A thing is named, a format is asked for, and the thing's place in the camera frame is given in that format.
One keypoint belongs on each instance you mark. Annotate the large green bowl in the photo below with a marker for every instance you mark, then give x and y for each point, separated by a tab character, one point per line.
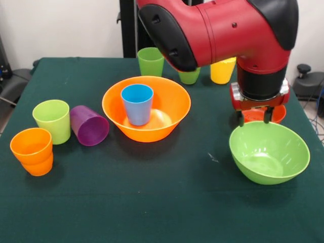
265	174

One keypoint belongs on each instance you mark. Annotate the lime green cup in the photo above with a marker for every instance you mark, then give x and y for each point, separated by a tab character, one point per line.
55	129

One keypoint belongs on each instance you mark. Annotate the black equipment box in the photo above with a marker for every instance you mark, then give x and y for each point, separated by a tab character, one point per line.
3	63

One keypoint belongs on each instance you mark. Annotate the blue cup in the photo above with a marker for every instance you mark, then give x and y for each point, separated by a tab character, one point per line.
138	111

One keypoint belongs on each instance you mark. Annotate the yellow cup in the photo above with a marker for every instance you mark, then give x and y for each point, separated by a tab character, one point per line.
221	73

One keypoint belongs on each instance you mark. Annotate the purple cup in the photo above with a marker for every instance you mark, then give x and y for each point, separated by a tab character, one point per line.
91	131

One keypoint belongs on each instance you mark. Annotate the grey black device base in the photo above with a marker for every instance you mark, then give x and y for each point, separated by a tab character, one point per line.
15	81
308	86

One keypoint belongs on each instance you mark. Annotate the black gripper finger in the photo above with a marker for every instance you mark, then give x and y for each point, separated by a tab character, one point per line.
268	115
240	119

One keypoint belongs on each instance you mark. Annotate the red bowl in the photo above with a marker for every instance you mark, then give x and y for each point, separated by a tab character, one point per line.
254	116

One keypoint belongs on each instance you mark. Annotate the large orange bowl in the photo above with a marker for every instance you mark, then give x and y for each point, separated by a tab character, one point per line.
152	134

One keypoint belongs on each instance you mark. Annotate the orange cup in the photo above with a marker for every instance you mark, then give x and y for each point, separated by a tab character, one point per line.
27	141
38	169

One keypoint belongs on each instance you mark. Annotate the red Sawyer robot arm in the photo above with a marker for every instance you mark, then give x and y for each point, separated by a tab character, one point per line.
227	30

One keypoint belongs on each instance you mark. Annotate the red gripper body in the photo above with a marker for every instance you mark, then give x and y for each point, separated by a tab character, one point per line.
260	103

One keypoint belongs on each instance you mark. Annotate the dark green tablecloth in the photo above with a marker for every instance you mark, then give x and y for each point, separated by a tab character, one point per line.
152	177

